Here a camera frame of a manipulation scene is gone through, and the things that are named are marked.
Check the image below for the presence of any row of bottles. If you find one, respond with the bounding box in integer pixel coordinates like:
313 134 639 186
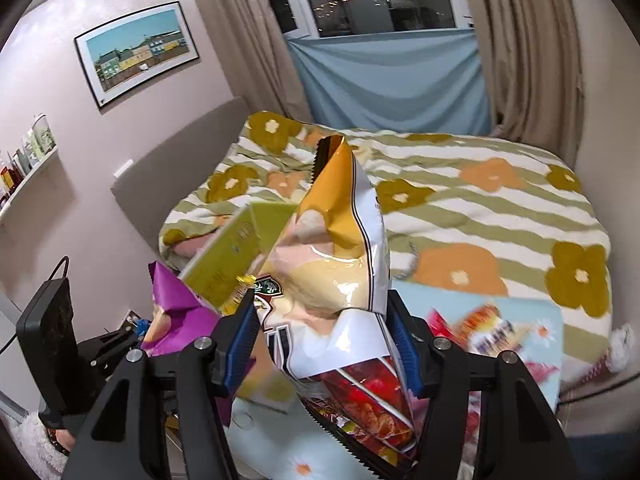
0 147 33 206

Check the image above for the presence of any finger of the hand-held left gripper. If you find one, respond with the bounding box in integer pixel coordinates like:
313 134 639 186
90 319 152 361
77 355 126 391

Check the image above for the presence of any beige curtain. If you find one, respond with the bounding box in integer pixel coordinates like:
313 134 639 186
187 0 313 123
457 0 586 161

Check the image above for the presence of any white fluffy toy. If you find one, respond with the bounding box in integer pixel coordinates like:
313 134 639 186
607 325 633 373

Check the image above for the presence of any white floral mug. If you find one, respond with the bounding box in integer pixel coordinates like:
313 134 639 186
27 112 57 158

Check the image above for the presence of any striped floral blanket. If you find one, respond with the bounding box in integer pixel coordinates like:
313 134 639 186
159 110 613 396

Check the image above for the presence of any light blue daisy cloth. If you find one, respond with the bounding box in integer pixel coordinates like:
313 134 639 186
220 280 566 480

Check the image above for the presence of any wall shelf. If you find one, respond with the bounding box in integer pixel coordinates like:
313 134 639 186
0 147 63 226

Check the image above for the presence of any yellow candy wrapper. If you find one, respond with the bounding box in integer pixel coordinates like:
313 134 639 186
222 275 256 316

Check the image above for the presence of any framed picture of houses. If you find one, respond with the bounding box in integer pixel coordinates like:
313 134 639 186
74 1 201 111

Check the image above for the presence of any person's left forearm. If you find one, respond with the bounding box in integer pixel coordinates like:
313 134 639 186
10 410 66 476

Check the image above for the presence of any yellow-green cardboard box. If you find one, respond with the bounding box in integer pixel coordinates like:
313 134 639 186
177 200 301 318

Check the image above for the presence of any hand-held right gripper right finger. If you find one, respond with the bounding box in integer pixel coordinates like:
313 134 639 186
385 290 573 480

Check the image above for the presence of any red snack packet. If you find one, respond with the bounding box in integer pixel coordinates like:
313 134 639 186
427 302 561 396

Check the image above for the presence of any grey cable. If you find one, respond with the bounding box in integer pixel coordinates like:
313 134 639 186
400 240 422 281

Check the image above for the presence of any blue hanging cloth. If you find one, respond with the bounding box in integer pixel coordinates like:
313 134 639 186
285 27 493 136

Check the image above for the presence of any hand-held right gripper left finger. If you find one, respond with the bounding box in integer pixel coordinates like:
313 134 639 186
62 287 261 480

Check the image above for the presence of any yellow white chips bag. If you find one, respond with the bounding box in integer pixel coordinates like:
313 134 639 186
252 135 418 478

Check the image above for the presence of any purple snack bag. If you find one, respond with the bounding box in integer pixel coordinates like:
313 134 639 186
140 260 236 426

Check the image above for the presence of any grey headboard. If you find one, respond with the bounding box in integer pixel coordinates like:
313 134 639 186
110 96 251 256

